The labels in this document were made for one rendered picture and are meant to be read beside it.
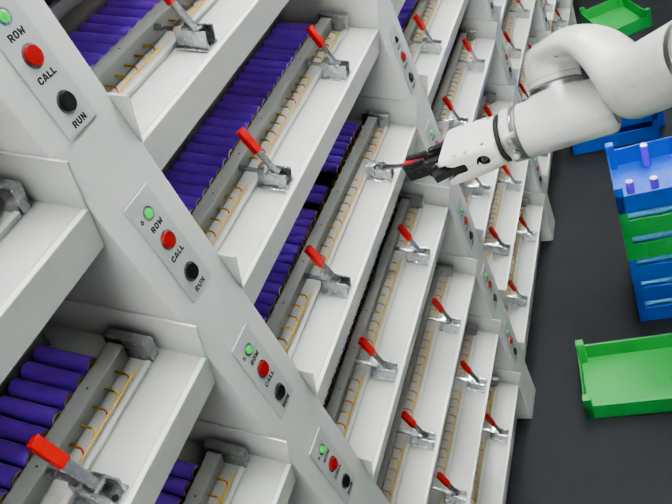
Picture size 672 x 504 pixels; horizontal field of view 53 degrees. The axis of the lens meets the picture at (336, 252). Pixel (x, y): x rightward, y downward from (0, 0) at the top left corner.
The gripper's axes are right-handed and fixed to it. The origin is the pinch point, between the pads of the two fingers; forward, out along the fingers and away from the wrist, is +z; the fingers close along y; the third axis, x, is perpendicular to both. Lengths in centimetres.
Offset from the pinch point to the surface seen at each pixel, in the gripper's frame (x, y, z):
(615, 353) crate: -98, 37, 0
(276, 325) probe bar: 5.1, -36.9, 10.6
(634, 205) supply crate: -59, 49, -16
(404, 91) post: 6.0, 16.2, 3.6
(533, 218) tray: -79, 79, 20
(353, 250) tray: 0.2, -18.4, 7.0
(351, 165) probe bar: 4.8, -1.1, 10.3
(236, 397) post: 12, -54, 3
